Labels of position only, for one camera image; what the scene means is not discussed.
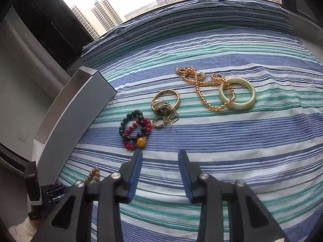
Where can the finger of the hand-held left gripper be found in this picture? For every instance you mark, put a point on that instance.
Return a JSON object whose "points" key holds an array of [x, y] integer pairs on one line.
{"points": [[53, 193]]}

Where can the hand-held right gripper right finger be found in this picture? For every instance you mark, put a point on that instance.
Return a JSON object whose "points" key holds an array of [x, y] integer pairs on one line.
{"points": [[185, 176]]}

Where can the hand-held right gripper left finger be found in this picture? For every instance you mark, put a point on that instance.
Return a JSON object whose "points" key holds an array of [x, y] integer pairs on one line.
{"points": [[135, 179]]}

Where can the white cardboard box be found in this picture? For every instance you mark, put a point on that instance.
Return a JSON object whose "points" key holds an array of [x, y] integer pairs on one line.
{"points": [[75, 111]]}

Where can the pale jade bangle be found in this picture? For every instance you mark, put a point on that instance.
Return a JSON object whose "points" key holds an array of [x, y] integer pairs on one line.
{"points": [[248, 98]]}

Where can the white fluffy rug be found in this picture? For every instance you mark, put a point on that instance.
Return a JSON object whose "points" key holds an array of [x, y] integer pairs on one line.
{"points": [[24, 228]]}

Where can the blue green striped blanket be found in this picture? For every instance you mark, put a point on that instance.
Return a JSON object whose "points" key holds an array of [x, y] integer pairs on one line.
{"points": [[227, 136]]}

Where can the white curtain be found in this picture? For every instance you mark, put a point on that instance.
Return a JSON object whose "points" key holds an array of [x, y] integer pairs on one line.
{"points": [[32, 55]]}

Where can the white wall socket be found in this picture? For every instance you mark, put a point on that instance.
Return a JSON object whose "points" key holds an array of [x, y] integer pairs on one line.
{"points": [[23, 138]]}

